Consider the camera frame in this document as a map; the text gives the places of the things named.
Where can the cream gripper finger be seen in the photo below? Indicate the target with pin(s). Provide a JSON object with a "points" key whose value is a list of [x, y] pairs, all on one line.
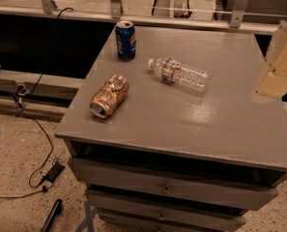
{"points": [[272, 81]]}

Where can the blue pepsi can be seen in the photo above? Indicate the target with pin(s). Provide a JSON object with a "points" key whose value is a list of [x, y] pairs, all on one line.
{"points": [[125, 40]]}

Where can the crushed gold soda can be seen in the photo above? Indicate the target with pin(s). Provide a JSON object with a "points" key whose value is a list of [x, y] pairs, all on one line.
{"points": [[109, 96]]}

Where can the clear plastic water bottle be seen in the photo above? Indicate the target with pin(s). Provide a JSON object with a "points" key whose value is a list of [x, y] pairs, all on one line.
{"points": [[172, 71]]}

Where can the grey drawer cabinet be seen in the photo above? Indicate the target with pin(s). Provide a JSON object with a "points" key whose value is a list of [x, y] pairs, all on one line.
{"points": [[227, 133]]}

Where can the grey upper drawer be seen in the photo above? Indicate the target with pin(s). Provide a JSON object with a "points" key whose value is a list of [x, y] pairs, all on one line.
{"points": [[216, 192]]}

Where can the grey drawer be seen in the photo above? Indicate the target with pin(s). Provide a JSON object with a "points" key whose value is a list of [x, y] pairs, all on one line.
{"points": [[144, 223], [216, 192], [159, 209]]}

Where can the grey lower drawer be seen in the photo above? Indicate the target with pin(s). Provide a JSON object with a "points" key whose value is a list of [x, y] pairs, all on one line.
{"points": [[144, 223]]}

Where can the grey middle drawer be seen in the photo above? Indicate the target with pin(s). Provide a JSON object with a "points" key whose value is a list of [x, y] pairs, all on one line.
{"points": [[159, 209]]}

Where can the black power adapter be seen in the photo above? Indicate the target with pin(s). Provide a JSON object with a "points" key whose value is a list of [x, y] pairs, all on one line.
{"points": [[53, 172]]}

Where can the black bar on floor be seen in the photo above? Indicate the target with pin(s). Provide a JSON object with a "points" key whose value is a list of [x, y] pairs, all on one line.
{"points": [[54, 212]]}

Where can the metal rail bracket right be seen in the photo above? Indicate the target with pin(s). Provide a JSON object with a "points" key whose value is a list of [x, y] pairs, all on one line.
{"points": [[237, 15]]}

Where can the metal rail bracket middle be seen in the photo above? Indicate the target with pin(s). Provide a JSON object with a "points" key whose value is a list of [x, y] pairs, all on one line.
{"points": [[116, 8]]}

